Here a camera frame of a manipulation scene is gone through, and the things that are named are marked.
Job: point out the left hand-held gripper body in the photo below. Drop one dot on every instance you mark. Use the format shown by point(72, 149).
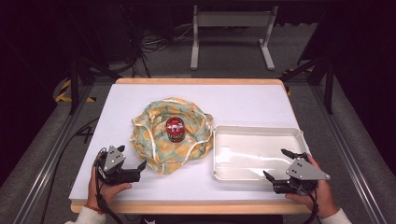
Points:
point(113, 168)

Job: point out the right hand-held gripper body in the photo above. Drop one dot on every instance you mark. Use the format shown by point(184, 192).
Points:
point(300, 177)

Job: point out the yellow green patterned cloth bag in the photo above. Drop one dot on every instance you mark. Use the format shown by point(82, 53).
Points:
point(158, 146)

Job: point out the white plastic tray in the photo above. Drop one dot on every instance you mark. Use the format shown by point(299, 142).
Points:
point(252, 155)

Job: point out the red jar with lid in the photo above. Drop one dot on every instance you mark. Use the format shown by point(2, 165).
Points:
point(174, 129)

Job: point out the person's left hand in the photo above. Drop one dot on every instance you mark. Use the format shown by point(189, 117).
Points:
point(107, 188)

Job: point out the person's right hand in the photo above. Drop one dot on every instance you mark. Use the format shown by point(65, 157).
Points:
point(317, 194)

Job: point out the yellow black striped tape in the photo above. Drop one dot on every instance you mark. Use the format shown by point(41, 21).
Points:
point(67, 91)

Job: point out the black tripod stand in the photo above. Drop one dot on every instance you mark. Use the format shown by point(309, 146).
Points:
point(84, 62)
point(320, 71)

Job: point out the white metal stand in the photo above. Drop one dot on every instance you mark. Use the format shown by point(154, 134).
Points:
point(232, 34)

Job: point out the aluminium rail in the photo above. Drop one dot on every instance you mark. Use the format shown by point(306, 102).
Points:
point(53, 155)
point(348, 155)

